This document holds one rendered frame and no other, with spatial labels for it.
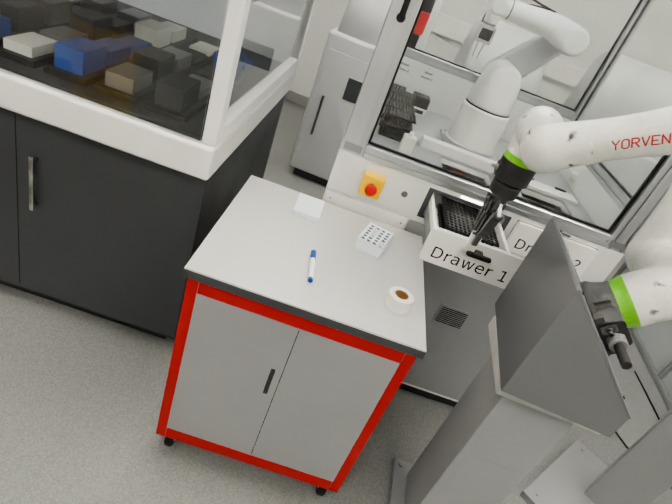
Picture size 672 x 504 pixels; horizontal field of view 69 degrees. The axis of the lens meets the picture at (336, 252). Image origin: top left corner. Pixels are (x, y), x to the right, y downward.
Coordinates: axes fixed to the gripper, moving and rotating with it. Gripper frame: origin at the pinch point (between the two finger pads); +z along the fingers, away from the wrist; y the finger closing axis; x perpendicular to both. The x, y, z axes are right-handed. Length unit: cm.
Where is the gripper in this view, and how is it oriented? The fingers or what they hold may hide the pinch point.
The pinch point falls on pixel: (472, 243)
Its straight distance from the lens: 142.4
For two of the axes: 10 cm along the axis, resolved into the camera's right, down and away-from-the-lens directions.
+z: -3.0, 7.7, 5.6
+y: -1.2, 5.5, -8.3
